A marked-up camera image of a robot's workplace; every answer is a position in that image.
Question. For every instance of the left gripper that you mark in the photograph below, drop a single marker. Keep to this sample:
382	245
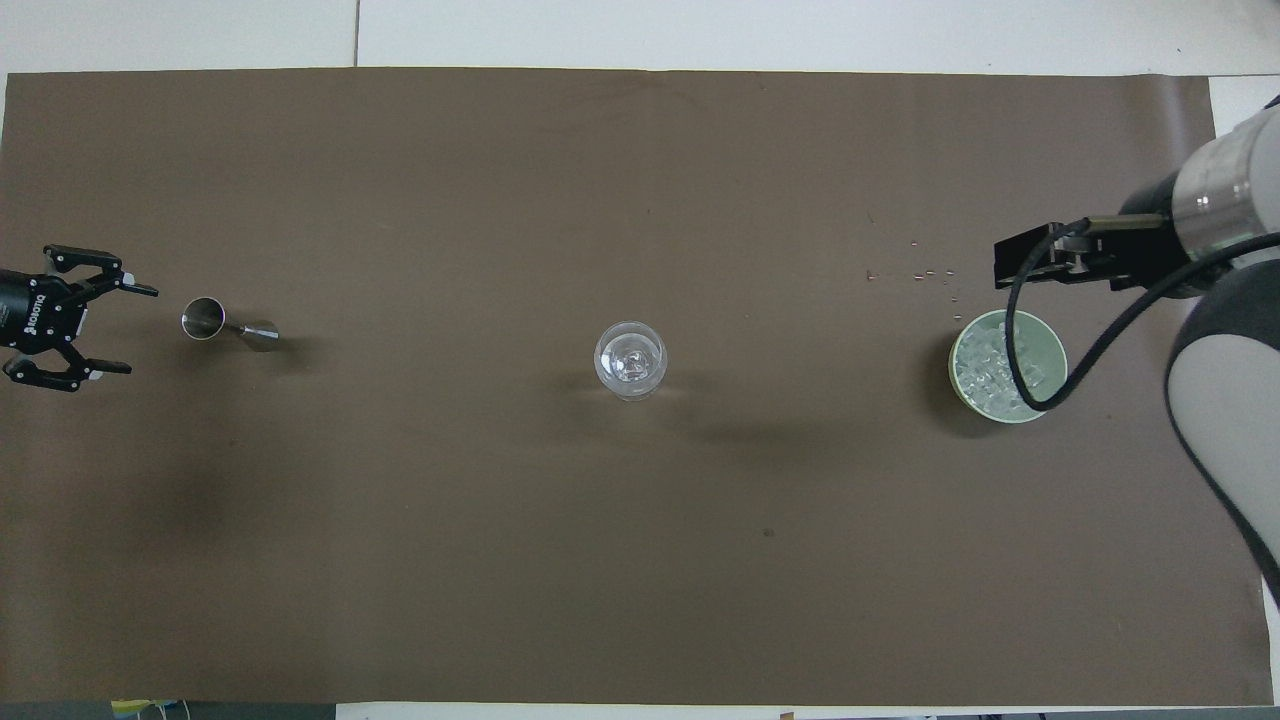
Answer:
35	310

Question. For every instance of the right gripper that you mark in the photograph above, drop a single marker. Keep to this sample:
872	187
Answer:
1145	250

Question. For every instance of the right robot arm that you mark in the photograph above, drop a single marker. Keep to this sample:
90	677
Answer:
1225	400

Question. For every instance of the clear ice cubes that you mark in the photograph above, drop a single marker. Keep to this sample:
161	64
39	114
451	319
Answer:
985	375

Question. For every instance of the clear wine glass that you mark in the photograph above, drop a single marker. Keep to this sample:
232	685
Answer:
630	358

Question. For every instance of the steel double jigger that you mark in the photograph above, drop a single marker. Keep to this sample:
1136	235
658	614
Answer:
205	319

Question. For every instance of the green paper cup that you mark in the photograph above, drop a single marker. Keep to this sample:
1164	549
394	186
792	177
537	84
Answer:
1045	345

